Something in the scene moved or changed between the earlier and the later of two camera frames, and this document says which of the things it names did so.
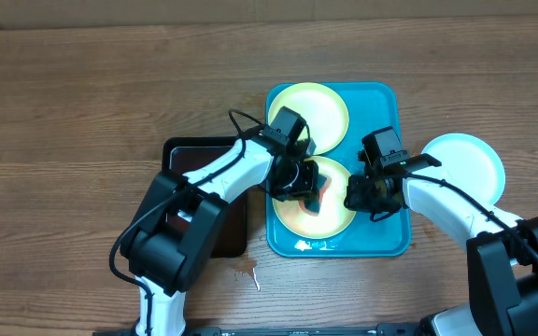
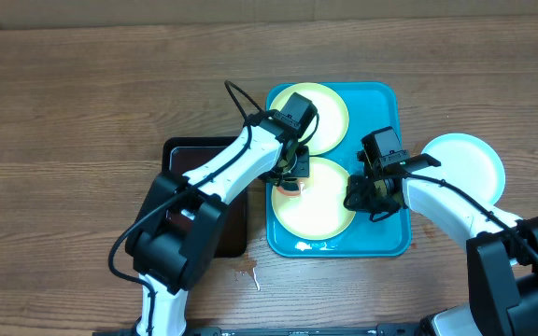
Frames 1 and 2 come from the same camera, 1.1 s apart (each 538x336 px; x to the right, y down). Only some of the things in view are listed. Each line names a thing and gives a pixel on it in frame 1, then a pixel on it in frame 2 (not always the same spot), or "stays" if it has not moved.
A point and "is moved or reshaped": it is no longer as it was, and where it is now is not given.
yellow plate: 334,217 stays
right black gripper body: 360,197 stays
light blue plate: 468,163 stays
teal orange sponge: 313,206 is moved or reshaped
